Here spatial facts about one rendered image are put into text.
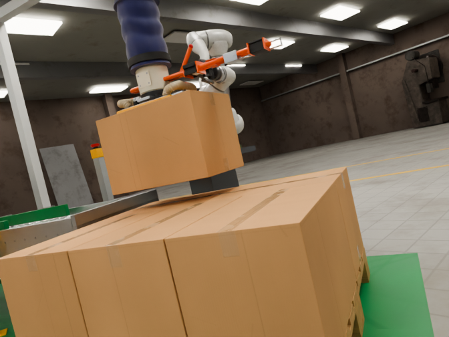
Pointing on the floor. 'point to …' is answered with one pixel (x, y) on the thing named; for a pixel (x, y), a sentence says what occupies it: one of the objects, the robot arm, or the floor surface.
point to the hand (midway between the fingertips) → (196, 69)
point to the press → (423, 109)
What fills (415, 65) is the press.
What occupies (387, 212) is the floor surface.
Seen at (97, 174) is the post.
